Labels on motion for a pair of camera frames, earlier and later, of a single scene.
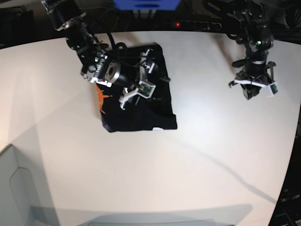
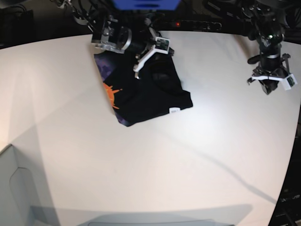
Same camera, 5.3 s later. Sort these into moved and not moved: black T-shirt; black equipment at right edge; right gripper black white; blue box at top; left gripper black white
Moved: right gripper black white; left gripper black white; black T-shirt
Not moved: black equipment at right edge; blue box at top
